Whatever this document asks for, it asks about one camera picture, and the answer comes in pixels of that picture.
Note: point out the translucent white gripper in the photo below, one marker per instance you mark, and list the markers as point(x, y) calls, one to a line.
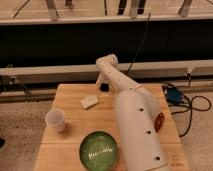
point(101, 79)

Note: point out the black eraser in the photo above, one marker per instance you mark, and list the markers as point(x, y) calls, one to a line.
point(104, 87)

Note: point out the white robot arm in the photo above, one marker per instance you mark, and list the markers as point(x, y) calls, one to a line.
point(138, 116)

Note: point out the white sponge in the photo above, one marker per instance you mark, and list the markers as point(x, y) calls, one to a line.
point(89, 101)

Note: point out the white plastic cup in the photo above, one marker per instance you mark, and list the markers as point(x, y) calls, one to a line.
point(55, 119)

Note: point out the red brown small object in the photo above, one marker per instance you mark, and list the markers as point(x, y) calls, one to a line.
point(159, 122)

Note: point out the blue power box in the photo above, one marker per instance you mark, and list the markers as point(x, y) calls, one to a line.
point(173, 96)

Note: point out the green glass bowl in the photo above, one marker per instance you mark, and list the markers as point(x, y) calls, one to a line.
point(98, 151)

